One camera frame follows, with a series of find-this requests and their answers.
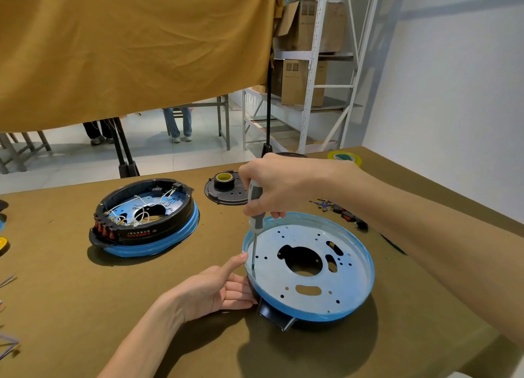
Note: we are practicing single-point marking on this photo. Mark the person's right hand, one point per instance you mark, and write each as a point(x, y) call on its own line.
point(286, 181)

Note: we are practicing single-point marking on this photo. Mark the person's left hand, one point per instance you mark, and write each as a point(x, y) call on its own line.
point(200, 294)

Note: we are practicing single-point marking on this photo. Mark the person's right fingers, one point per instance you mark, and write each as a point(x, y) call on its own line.
point(270, 197)

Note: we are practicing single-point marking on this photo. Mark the person's left thumb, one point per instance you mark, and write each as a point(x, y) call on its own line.
point(233, 264)

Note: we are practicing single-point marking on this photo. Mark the person's left middle finger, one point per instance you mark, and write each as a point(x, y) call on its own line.
point(241, 292)

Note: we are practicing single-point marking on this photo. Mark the blue rimmed metal base plate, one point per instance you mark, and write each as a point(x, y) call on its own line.
point(311, 263)

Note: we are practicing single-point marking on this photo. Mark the person's right forearm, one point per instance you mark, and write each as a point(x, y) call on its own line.
point(425, 242)

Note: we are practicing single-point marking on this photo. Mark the person's left forearm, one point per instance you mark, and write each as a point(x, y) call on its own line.
point(141, 341)

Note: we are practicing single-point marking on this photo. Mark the black round plastic cover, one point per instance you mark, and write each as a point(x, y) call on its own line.
point(223, 193)

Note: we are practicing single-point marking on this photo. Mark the small yellow tape roll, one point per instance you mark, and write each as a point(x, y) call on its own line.
point(224, 178)

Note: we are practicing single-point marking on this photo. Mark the black stand pole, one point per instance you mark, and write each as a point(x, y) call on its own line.
point(269, 112)

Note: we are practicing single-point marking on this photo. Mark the yellow green tape roll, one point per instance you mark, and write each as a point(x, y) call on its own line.
point(346, 157)

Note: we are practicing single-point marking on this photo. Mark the grey metal table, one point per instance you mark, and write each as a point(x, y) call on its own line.
point(219, 118)

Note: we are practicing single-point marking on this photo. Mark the closed cardboard box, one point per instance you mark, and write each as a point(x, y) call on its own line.
point(297, 82)

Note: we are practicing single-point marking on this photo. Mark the white metal shelf rack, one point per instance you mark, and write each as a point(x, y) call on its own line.
point(315, 83)

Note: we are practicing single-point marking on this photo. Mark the black flat strip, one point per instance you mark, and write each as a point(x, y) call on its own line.
point(392, 244)

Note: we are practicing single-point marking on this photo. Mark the black tripod legs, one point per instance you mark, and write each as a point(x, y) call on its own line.
point(125, 152)

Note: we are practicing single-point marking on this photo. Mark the open cardboard box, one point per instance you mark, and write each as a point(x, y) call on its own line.
point(311, 26)

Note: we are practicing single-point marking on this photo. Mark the mustard cloth curtain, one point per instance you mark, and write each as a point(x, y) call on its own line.
point(131, 46)

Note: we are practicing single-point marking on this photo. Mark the yellow round part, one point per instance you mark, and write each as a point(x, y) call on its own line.
point(3, 244)

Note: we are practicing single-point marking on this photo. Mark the grey metal stool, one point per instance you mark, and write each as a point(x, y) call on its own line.
point(22, 146)

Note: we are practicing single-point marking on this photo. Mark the black red switch parts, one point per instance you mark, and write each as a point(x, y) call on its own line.
point(350, 216)

